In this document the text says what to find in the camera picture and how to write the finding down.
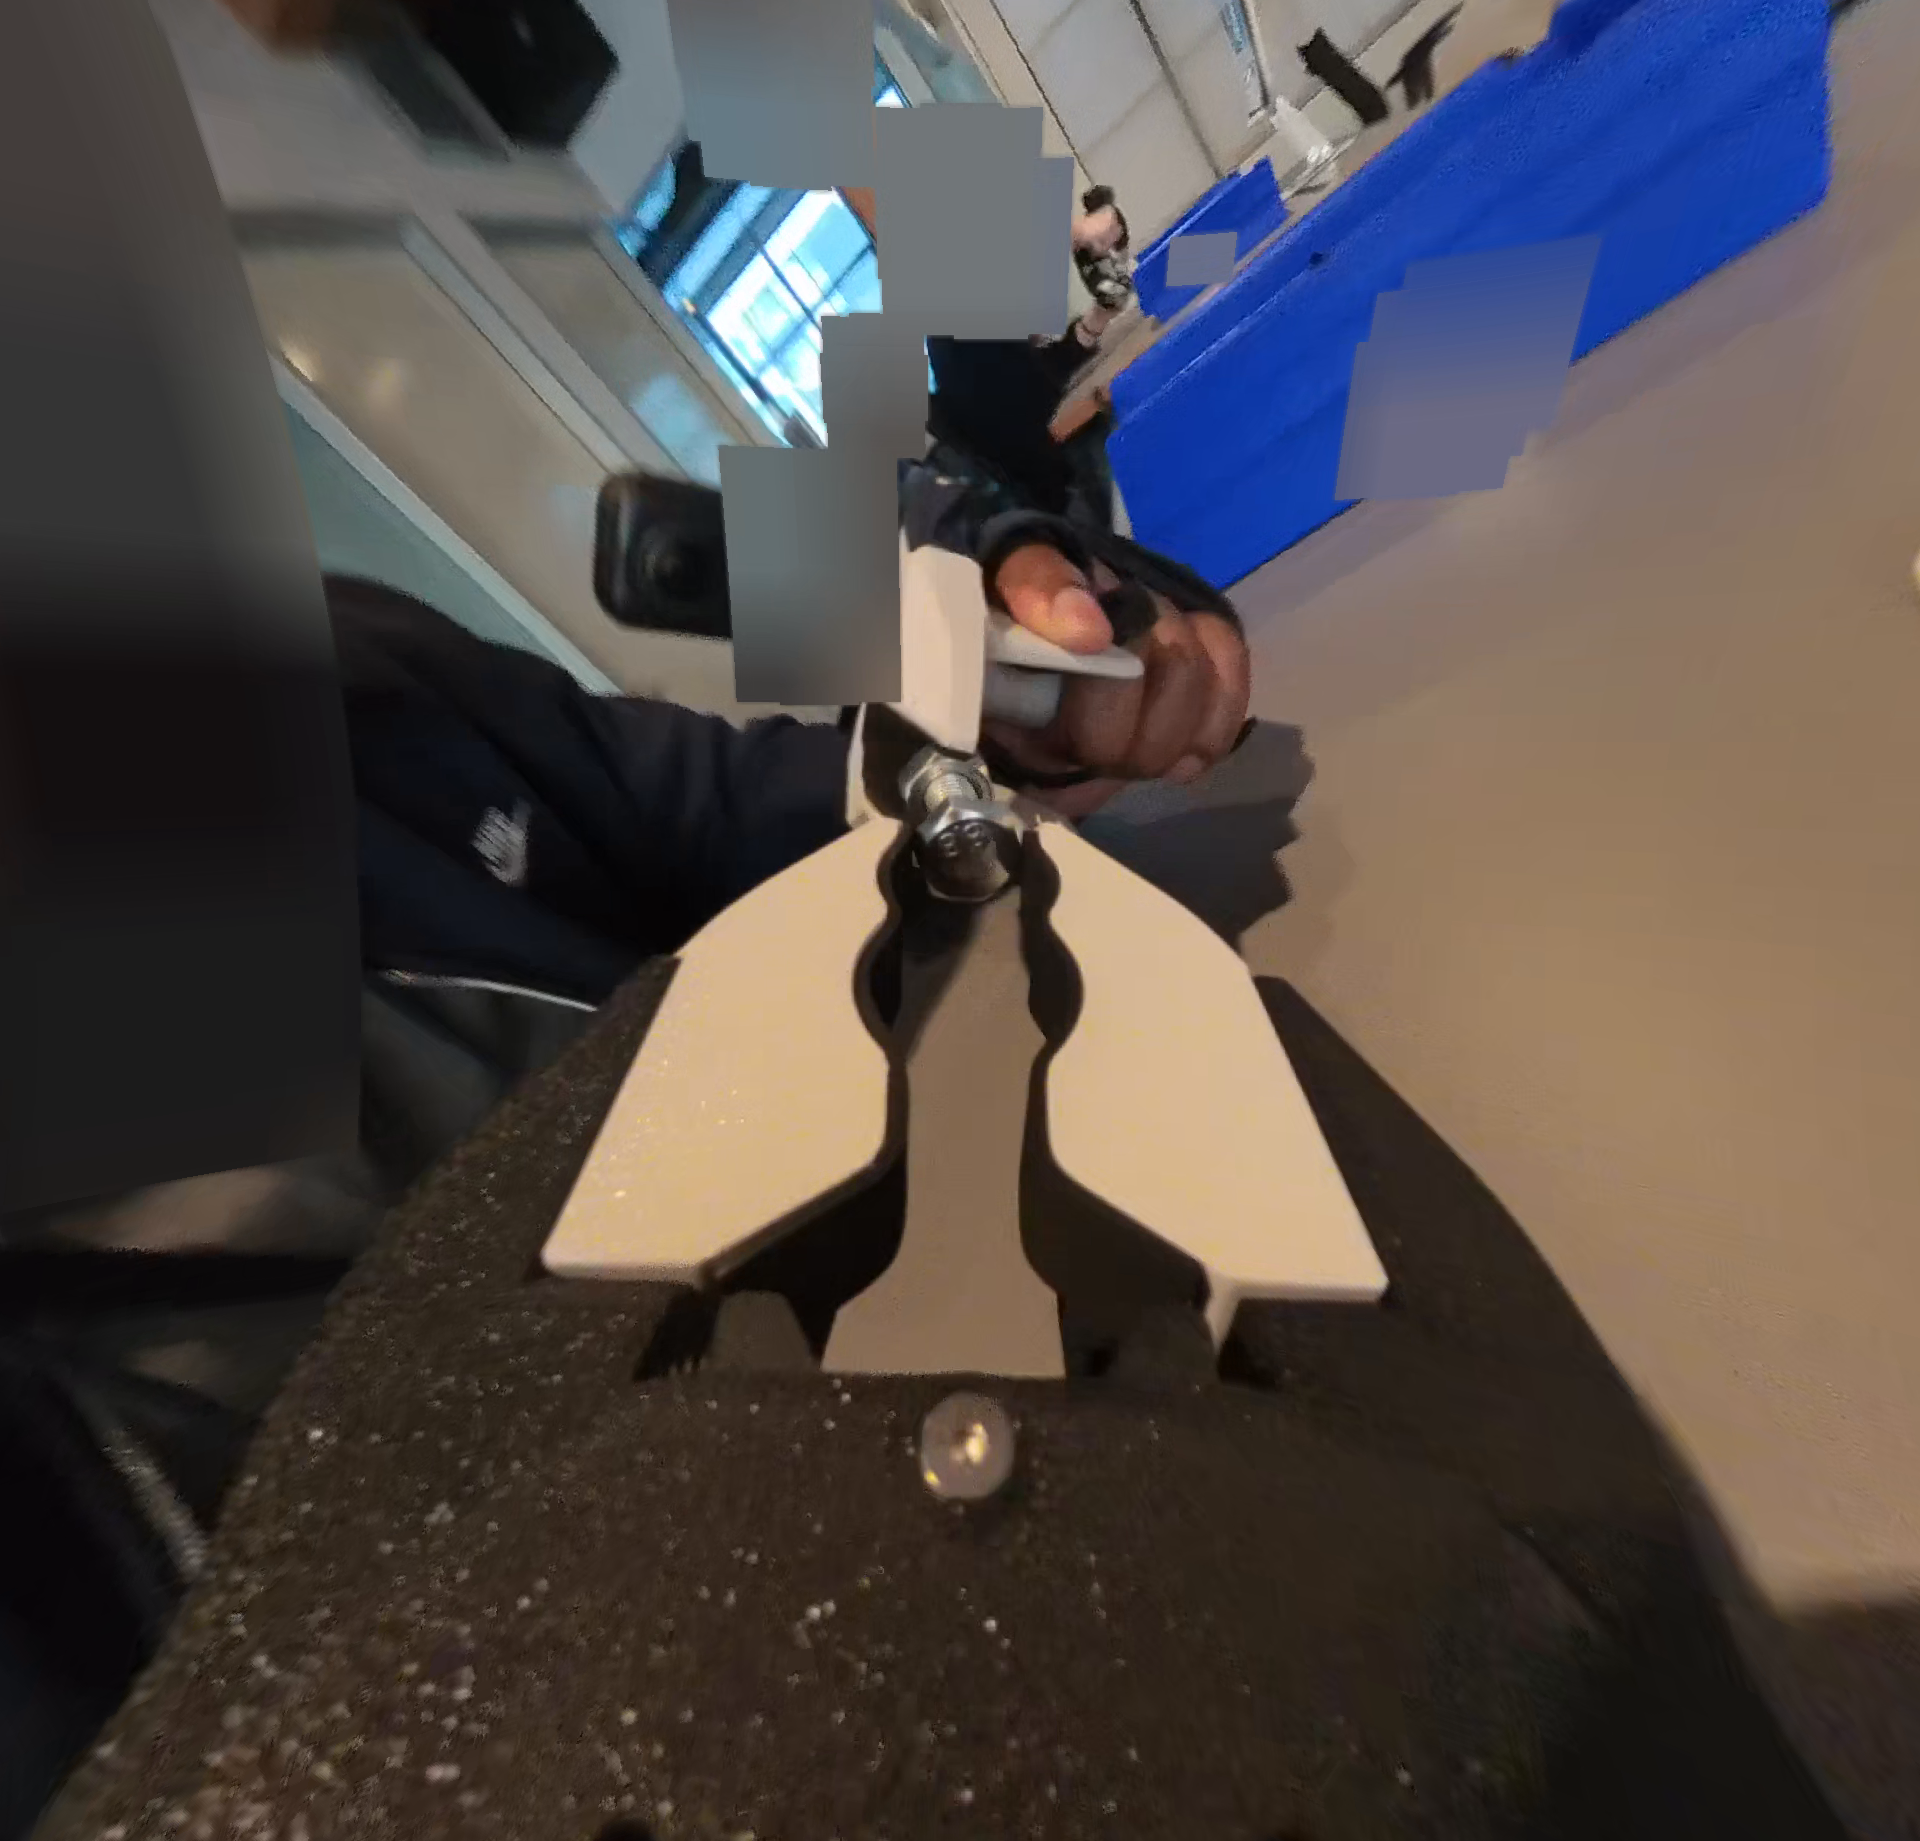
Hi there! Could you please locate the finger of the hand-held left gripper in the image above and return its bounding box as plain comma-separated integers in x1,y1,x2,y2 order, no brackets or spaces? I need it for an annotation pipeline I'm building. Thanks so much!
839,699,935,833
898,544,996,767

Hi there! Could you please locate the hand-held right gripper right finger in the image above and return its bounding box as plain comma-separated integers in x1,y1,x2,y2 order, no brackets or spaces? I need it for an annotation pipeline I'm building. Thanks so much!
1016,821,1393,1351

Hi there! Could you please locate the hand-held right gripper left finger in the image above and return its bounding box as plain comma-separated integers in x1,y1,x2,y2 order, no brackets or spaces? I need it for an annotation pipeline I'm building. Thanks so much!
541,821,921,1291

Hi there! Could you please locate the steel hex bolt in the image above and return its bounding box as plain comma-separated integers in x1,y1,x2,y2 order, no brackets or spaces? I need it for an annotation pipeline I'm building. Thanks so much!
910,801,1024,906

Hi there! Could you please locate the person's left forearm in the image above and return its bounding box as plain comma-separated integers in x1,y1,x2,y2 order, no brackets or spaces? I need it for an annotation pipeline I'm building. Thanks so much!
570,671,856,886

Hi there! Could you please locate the person's left hand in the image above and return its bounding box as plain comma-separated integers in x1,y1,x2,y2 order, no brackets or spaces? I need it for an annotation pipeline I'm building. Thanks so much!
989,543,1257,822

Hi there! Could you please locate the small blue plastic bin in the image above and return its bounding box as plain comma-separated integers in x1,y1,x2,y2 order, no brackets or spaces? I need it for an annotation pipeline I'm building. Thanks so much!
1133,169,1287,324

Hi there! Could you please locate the black office chair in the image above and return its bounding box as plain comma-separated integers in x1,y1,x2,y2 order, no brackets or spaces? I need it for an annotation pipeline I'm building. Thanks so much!
1297,9,1465,125

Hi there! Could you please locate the white roll-up banner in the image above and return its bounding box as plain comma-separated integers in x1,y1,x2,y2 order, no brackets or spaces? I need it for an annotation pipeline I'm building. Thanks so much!
1192,0,1335,195

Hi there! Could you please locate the large blue plastic bin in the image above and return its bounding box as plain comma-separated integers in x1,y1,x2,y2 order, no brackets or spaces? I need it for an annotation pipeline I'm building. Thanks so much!
1109,0,1839,591

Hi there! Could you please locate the black wall speaker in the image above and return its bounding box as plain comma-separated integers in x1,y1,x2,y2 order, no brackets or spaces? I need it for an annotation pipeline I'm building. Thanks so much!
404,0,620,151

